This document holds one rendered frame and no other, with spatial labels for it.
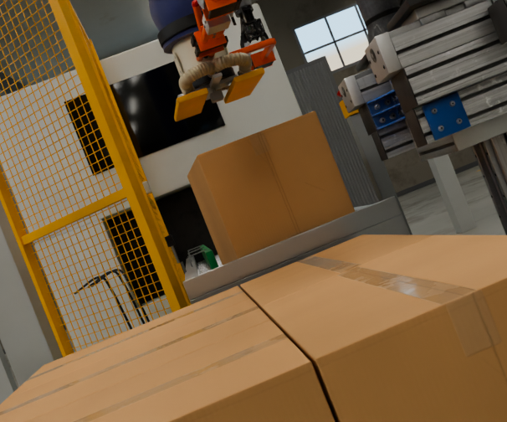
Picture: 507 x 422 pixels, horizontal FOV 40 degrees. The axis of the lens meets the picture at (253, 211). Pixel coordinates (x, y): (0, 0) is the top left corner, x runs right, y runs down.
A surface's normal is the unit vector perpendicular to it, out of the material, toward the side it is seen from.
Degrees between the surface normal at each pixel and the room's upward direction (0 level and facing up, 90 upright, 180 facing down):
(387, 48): 90
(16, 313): 90
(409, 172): 90
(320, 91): 90
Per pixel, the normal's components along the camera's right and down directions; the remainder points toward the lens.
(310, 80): 0.01, 0.00
